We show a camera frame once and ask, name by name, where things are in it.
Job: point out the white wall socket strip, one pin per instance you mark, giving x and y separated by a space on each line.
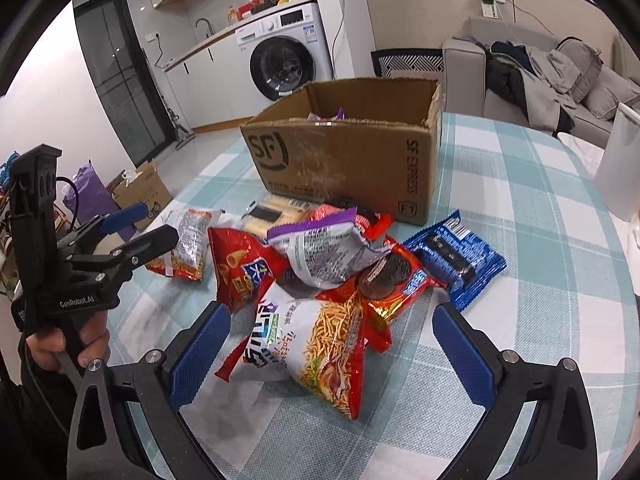
491 8

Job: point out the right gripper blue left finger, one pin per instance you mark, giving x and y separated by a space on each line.
182 367

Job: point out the small red snack packet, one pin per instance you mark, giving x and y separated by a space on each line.
371 224

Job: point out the black patterned chair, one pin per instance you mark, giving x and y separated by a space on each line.
408 62

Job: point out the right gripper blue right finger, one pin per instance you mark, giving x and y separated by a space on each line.
482 369

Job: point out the white cylindrical appliance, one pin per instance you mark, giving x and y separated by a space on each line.
617 178

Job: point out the brown SF cardboard box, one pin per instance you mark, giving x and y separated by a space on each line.
369 142

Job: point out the red chocolate pie packet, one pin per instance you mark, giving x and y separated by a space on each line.
389 286

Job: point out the grey sofa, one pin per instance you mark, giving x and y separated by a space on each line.
465 84

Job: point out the small cardboard box on floor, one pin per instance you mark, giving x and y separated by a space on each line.
142 185

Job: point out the white washing machine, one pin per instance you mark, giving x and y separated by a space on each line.
285 50

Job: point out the clothes pile on sofa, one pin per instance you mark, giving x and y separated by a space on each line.
539 83

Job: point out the person's left hand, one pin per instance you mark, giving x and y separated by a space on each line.
45 345

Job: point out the clear cracker packet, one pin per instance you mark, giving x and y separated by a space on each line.
274 210

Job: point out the purple grey snack bag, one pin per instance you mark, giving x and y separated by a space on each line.
325 253

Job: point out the white kitchen cabinet counter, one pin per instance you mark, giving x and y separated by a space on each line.
211 82

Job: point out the purple bag on floor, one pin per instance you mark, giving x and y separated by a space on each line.
89 196

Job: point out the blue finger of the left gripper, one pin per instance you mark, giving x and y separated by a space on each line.
112 219
150 244

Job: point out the blue cookie packet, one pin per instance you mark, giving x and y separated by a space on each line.
457 257

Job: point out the grey sofa pillow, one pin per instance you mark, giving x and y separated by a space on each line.
609 90

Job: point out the red cone snack bag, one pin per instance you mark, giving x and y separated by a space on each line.
241 262

